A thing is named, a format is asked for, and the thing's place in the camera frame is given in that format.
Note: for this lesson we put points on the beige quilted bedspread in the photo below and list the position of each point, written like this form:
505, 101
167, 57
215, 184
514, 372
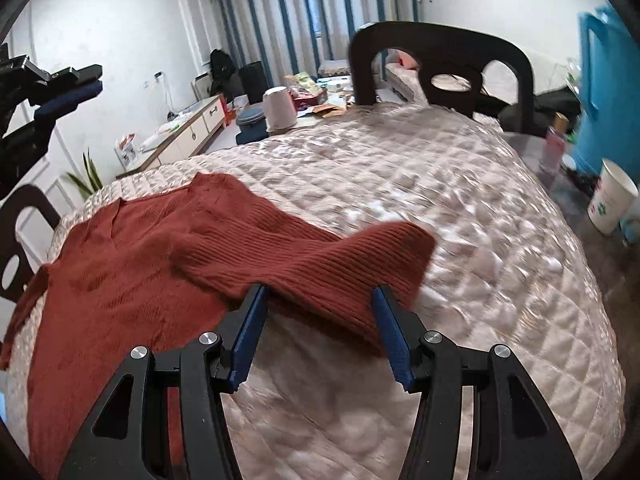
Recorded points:
450, 210

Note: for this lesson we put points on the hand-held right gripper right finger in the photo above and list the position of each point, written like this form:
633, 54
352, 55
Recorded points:
395, 340

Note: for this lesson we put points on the green potted plant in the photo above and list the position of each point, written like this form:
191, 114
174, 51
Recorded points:
90, 175

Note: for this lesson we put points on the white sofa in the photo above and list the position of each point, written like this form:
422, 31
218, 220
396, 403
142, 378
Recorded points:
545, 70

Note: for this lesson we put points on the glass side table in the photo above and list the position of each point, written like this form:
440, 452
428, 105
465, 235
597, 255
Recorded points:
525, 152

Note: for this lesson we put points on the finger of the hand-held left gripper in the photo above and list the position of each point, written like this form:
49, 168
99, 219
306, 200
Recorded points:
75, 74
70, 99

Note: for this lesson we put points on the white paper cup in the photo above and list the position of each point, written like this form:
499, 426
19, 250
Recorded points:
610, 195

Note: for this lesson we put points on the white plastic bin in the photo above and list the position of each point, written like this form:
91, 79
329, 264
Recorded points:
279, 107

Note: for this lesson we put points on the cluttered coffee table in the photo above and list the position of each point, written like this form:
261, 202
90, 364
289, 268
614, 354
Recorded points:
320, 100

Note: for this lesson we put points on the white low cabinet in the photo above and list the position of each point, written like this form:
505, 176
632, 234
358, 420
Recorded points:
200, 125

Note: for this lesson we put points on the black bag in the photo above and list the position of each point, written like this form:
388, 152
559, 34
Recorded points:
222, 70

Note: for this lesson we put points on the pink bottle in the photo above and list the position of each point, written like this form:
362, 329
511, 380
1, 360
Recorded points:
554, 150

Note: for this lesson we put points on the dark wooden chair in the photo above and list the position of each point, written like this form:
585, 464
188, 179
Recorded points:
30, 210
450, 45

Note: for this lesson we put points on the blue striped curtains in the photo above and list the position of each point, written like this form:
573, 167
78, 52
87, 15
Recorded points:
290, 20

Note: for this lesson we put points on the pink pillow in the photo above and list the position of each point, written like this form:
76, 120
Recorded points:
410, 60

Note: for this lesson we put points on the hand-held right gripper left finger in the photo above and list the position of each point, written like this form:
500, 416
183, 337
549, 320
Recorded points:
245, 340

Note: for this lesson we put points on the white printed box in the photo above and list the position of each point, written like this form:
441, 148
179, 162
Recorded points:
127, 152

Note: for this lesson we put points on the rust red knit sweater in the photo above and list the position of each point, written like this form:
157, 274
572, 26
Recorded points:
125, 270

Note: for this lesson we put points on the black suitcase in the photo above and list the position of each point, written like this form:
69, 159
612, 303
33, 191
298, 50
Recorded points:
251, 82

